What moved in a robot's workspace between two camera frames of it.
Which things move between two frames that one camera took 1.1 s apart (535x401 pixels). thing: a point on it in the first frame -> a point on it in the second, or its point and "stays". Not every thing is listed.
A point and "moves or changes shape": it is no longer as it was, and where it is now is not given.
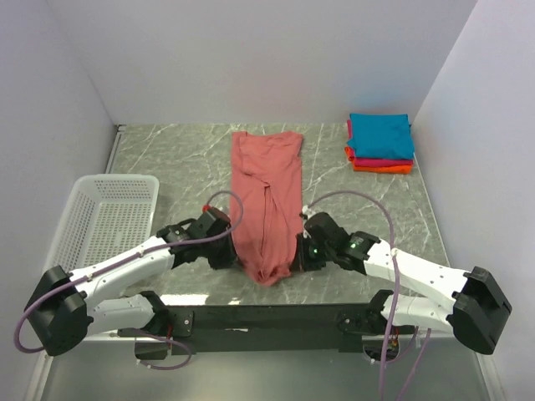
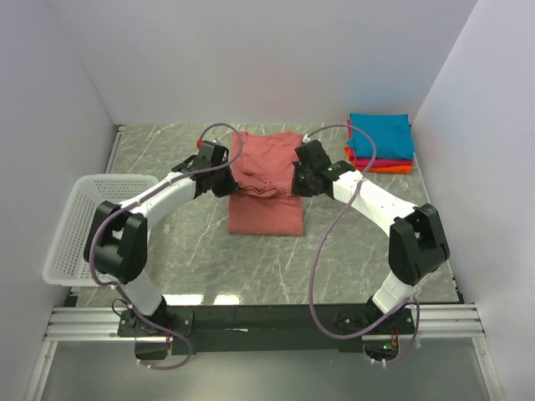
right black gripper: x=302 y=262 -> x=297 y=190
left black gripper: x=229 y=258 -> x=230 y=188
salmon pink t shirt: x=267 y=201 moves or changes shape
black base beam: x=269 y=329 stays
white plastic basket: x=104 y=215 stays
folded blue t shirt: x=381 y=135 stays
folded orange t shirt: x=377 y=170 stays
